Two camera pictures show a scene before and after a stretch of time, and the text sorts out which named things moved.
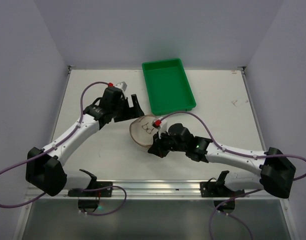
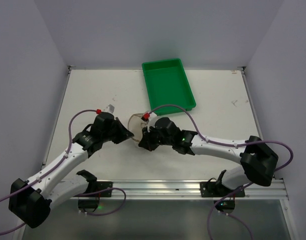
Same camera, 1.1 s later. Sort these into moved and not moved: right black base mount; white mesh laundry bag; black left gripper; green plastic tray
Moved: black left gripper
Not moved: green plastic tray; white mesh laundry bag; right black base mount
